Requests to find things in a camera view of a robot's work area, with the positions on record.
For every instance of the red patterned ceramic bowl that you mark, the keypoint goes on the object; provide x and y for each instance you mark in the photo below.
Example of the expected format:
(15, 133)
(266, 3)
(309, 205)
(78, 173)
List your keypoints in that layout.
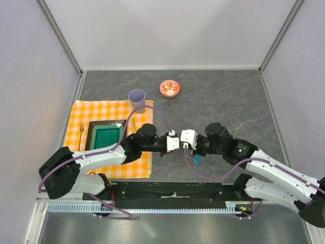
(169, 88)

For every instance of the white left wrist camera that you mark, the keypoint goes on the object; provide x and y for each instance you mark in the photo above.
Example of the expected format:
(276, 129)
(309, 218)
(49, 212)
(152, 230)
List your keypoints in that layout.
(173, 142)

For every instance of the black handled knife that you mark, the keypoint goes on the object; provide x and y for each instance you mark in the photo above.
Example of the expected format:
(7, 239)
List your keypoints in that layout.
(133, 125)

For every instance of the left aluminium frame post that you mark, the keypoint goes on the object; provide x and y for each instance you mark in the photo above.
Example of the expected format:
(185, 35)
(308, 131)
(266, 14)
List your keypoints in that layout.
(59, 35)

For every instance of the aluminium corner frame post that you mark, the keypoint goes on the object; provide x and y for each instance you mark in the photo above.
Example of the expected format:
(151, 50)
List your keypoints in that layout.
(280, 35)

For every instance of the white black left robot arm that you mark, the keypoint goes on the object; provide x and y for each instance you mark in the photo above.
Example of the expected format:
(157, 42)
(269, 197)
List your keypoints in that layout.
(67, 171)

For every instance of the black teal square plate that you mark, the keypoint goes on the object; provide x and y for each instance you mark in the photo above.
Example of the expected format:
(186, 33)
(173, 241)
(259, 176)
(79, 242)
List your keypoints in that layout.
(104, 133)

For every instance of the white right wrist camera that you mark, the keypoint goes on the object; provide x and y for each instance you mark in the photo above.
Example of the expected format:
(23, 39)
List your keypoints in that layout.
(189, 139)

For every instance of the silver fork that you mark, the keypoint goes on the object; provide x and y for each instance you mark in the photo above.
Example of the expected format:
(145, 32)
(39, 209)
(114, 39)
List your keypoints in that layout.
(81, 130)

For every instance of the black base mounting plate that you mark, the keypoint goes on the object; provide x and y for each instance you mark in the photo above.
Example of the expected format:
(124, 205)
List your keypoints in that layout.
(123, 191)

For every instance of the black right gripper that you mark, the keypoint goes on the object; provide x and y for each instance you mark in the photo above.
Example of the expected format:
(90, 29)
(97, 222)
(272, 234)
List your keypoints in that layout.
(197, 152)

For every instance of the blue keyring handle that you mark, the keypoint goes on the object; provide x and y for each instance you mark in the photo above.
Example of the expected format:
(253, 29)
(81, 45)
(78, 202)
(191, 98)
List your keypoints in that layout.
(197, 159)

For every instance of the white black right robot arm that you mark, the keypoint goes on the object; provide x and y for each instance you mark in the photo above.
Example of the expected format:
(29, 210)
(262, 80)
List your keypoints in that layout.
(287, 187)

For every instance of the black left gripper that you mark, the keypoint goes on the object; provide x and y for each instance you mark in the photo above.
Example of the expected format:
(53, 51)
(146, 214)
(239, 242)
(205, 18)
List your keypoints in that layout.
(162, 153)

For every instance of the orange checkered cloth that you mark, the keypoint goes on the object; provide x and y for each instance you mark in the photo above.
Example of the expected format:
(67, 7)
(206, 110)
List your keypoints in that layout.
(87, 111)

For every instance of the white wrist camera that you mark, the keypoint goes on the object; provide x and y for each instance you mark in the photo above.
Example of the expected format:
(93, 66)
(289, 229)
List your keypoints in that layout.
(173, 142)
(189, 139)

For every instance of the lilac plastic cup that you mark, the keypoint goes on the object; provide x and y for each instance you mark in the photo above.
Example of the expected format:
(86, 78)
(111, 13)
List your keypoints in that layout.
(137, 99)

